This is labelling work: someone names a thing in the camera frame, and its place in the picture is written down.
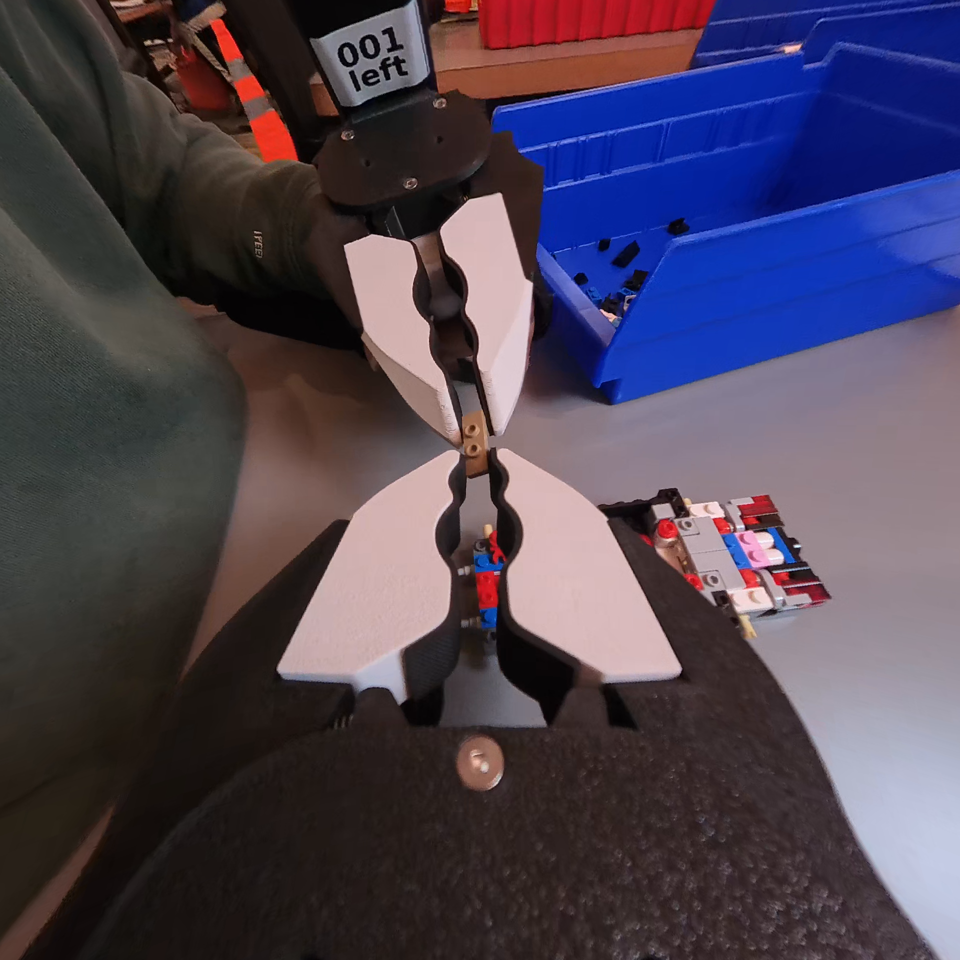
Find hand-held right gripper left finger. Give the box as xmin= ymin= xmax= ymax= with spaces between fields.
xmin=279 ymin=450 xmax=469 ymax=706

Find red plastic bin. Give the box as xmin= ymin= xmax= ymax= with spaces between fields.
xmin=477 ymin=0 xmax=718 ymax=49

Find person's left forearm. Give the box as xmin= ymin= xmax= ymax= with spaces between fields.
xmin=150 ymin=75 xmax=361 ymax=346

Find neighbouring wooden desk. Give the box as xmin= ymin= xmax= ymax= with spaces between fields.
xmin=312 ymin=27 xmax=706 ymax=114

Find partly built lego car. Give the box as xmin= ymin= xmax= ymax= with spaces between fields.
xmin=470 ymin=488 xmax=831 ymax=646

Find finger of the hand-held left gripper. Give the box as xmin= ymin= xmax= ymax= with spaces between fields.
xmin=345 ymin=233 xmax=460 ymax=445
xmin=443 ymin=195 xmax=538 ymax=439

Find person's green sweatshirt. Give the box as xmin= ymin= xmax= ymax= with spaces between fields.
xmin=0 ymin=0 xmax=249 ymax=841

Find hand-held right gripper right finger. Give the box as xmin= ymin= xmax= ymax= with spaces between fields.
xmin=488 ymin=447 xmax=685 ymax=709

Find small lego bricks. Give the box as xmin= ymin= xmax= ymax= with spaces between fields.
xmin=570 ymin=218 xmax=691 ymax=324

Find blue plastic bin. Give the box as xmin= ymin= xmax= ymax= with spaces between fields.
xmin=693 ymin=0 xmax=960 ymax=69
xmin=492 ymin=42 xmax=960 ymax=403

